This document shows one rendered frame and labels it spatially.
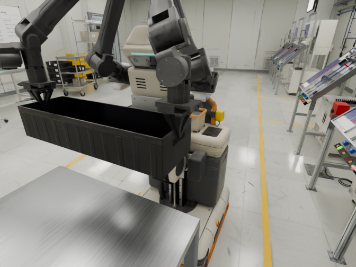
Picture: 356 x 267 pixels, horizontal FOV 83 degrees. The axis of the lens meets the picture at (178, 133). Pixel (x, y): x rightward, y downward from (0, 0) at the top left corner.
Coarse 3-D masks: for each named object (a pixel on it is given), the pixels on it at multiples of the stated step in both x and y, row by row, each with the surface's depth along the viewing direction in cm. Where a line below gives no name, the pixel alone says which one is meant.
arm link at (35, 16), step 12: (48, 0) 63; (60, 0) 64; (72, 0) 66; (36, 12) 63; (48, 12) 64; (60, 12) 66; (24, 24) 64; (36, 24) 63; (48, 24) 65; (24, 36) 62
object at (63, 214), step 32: (32, 192) 78; (64, 192) 78; (96, 192) 78; (128, 192) 78; (0, 224) 65; (32, 224) 65; (64, 224) 65; (96, 224) 65; (128, 224) 65; (160, 224) 65; (192, 224) 65; (0, 256) 55; (32, 256) 55; (64, 256) 55; (96, 256) 55; (128, 256) 55; (160, 256) 55; (192, 256) 70
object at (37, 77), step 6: (42, 66) 71; (30, 72) 69; (36, 72) 70; (42, 72) 71; (30, 78) 70; (36, 78) 70; (42, 78) 72; (30, 84) 70; (36, 84) 69; (42, 84) 70; (54, 84) 74
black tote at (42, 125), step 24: (24, 120) 70; (48, 120) 64; (72, 120) 58; (96, 120) 78; (120, 120) 73; (144, 120) 68; (72, 144) 62; (96, 144) 57; (120, 144) 53; (144, 144) 49; (168, 144) 49; (144, 168) 52; (168, 168) 52
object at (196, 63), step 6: (192, 60) 68; (198, 60) 67; (192, 66) 67; (198, 66) 67; (192, 72) 68; (198, 72) 68; (204, 72) 68; (192, 78) 69; (198, 78) 70; (204, 78) 70
